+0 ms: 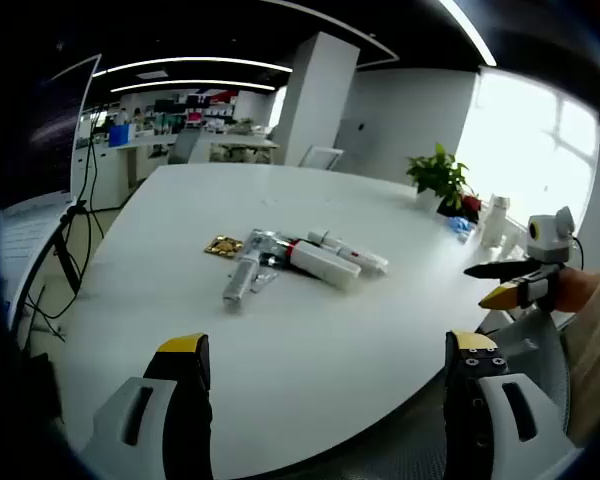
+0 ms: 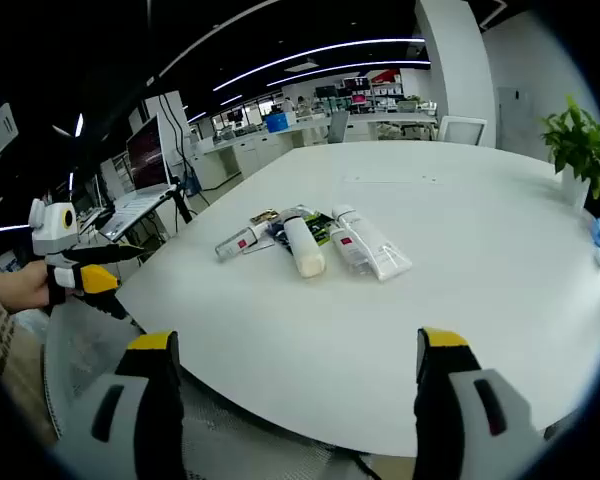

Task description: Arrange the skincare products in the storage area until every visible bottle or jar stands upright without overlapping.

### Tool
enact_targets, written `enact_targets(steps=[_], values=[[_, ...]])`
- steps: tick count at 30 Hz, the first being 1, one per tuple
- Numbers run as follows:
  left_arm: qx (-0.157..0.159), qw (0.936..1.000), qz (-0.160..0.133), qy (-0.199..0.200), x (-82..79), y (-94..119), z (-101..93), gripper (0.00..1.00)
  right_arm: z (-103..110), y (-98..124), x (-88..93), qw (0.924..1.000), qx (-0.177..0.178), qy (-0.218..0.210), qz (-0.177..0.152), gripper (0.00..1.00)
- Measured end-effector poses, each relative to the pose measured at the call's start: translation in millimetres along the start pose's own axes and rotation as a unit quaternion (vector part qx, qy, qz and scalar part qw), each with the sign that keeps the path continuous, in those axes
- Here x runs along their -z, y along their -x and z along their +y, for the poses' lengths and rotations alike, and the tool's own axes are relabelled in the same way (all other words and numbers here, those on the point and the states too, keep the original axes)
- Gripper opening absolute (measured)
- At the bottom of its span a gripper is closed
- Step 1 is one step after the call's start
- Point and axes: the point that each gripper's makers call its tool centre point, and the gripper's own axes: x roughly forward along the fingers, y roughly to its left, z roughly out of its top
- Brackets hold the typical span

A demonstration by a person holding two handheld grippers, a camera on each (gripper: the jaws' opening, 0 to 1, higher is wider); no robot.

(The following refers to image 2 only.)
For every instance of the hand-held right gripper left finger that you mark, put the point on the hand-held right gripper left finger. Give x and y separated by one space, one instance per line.
145 400

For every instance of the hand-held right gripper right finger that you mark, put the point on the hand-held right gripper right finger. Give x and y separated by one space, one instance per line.
445 400

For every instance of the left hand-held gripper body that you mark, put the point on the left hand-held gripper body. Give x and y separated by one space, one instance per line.
55 225

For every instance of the small clear skincare bottle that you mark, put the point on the small clear skincare bottle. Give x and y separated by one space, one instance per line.
235 247

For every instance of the clear skincare sachet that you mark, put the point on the clear skincare sachet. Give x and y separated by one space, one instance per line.
257 247

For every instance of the gold skincare sachet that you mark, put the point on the gold skincare sachet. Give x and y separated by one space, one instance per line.
265 216

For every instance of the white skincare tube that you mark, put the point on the white skincare tube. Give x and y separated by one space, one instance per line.
375 250

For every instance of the red collar pump skincare bottle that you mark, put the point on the red collar pump skincare bottle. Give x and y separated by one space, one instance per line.
352 252

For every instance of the white foam skincare bottle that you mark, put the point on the white foam skincare bottle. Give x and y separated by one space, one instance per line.
302 245

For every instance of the green black skincare sachet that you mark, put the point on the green black skincare sachet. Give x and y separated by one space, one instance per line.
322 230

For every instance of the blue storage bin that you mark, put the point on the blue storage bin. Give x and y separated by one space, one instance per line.
280 122

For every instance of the person's left hand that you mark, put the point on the person's left hand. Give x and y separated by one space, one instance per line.
25 290

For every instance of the black tripod stand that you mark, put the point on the black tripod stand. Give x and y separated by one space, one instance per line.
182 205

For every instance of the silver laptop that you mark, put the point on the silver laptop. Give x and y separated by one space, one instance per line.
145 150

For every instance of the white lab counter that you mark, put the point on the white lab counter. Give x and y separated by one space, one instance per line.
240 155

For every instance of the grey office chair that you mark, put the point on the grey office chair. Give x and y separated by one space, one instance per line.
337 127

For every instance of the white office chair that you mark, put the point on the white office chair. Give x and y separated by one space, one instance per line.
462 130

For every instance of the potted green plant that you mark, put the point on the potted green plant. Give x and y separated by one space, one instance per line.
577 135

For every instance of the grey wall panel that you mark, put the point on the grey wall panel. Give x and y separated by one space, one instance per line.
515 112

